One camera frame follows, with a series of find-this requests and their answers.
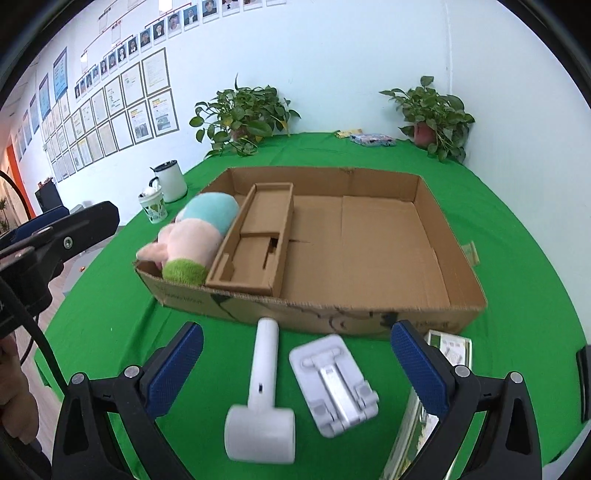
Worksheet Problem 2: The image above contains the green white medicine box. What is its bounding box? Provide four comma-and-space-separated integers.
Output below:
380, 330, 473, 480

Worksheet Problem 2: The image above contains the pastel plush toy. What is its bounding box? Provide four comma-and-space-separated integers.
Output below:
136, 192, 239, 286

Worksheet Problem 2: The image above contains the white folding phone stand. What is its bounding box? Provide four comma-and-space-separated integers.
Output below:
288, 334, 380, 438

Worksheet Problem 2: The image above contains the narrow cardboard insert box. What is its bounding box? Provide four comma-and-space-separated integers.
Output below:
205, 182, 294, 297

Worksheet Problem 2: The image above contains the person's left hand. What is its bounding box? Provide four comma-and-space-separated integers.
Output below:
0, 334, 39, 444

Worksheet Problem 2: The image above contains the leaf pattern paper cup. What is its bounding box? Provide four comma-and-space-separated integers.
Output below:
138, 180, 167, 224

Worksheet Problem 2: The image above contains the white mug with lid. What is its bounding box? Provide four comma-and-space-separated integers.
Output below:
148, 160, 188, 203

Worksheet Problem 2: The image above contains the large cardboard tray box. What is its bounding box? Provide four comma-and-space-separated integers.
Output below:
135, 167, 487, 337

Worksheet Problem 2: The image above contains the left potted green plant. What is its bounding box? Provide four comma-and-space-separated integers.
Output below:
189, 79, 301, 159

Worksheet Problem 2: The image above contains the potted green plant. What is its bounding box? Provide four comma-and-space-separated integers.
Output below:
189, 79, 301, 159
380, 75, 476, 164

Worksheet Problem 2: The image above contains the right potted green plant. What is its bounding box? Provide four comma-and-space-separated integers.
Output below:
380, 75, 476, 164

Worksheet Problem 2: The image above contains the colourful packet on table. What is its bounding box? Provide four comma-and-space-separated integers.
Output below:
335, 130, 396, 147

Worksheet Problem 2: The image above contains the black cable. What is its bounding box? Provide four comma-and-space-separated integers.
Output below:
0, 171, 70, 393

